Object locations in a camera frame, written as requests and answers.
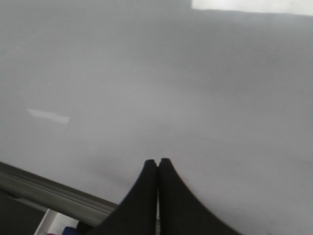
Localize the grey aluminium whiteboard frame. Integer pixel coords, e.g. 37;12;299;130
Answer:
0;162;117;226

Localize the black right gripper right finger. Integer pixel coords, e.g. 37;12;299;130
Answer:
158;158;239;235

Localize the white whiteboard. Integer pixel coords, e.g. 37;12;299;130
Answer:
0;0;313;235

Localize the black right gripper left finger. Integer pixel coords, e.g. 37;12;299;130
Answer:
89;160;157;235

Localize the white bracket under board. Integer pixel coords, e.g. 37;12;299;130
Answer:
34;209;79;235

